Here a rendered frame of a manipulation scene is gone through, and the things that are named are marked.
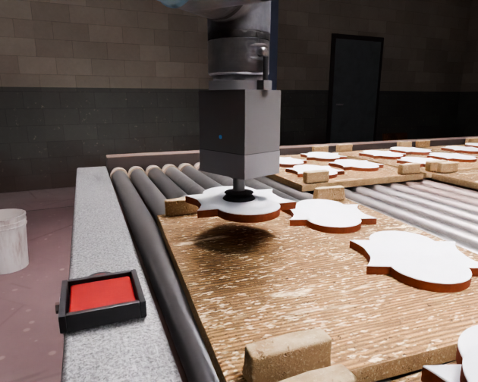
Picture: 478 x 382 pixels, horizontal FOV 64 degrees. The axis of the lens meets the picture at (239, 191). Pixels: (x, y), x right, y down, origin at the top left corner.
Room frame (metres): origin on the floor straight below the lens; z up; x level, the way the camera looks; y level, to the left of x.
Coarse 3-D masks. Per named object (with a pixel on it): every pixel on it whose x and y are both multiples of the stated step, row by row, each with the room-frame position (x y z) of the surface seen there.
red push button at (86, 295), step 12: (72, 288) 0.36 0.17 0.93; (84, 288) 0.36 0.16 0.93; (96, 288) 0.36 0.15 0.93; (108, 288) 0.36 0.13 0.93; (120, 288) 0.36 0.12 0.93; (132, 288) 0.36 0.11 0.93; (72, 300) 0.33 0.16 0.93; (84, 300) 0.33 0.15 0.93; (96, 300) 0.33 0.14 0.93; (108, 300) 0.33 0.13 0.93; (120, 300) 0.33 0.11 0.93; (132, 300) 0.33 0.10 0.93
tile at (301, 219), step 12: (300, 204) 0.61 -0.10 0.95; (312, 204) 0.61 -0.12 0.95; (324, 204) 0.61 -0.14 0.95; (336, 204) 0.61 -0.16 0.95; (300, 216) 0.55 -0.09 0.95; (312, 216) 0.55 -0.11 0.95; (324, 216) 0.55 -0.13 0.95; (336, 216) 0.55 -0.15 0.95; (348, 216) 0.55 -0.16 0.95; (360, 216) 0.55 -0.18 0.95; (312, 228) 0.52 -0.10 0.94; (324, 228) 0.51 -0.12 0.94; (336, 228) 0.50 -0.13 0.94; (348, 228) 0.50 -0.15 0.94
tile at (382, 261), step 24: (360, 240) 0.45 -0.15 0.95; (384, 240) 0.45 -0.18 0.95; (408, 240) 0.45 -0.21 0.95; (432, 240) 0.45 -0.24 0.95; (384, 264) 0.38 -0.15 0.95; (408, 264) 0.38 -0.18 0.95; (432, 264) 0.38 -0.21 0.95; (456, 264) 0.38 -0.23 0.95; (432, 288) 0.34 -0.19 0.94; (456, 288) 0.34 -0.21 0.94
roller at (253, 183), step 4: (248, 180) 0.94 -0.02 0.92; (252, 180) 0.93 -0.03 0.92; (256, 180) 0.93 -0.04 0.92; (248, 184) 0.92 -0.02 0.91; (252, 184) 0.91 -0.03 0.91; (256, 184) 0.89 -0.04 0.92; (260, 184) 0.89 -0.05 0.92; (264, 184) 0.88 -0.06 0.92; (256, 188) 0.88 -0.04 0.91; (260, 188) 0.86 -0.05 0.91; (264, 188) 0.85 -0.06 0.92; (268, 188) 0.85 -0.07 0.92; (272, 188) 0.84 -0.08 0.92; (272, 192) 0.82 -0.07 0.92; (276, 192) 0.81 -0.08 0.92; (280, 192) 0.81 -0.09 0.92; (280, 196) 0.78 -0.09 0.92; (284, 196) 0.77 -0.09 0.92; (288, 196) 0.77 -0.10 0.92; (292, 200) 0.74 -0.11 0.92; (296, 200) 0.74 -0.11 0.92
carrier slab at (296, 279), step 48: (192, 240) 0.47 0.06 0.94; (240, 240) 0.47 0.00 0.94; (288, 240) 0.47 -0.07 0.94; (336, 240) 0.47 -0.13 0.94; (192, 288) 0.34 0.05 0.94; (240, 288) 0.34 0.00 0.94; (288, 288) 0.34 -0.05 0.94; (336, 288) 0.34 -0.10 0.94; (384, 288) 0.34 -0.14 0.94; (240, 336) 0.27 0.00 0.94; (336, 336) 0.27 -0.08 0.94; (384, 336) 0.27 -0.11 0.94; (432, 336) 0.27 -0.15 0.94
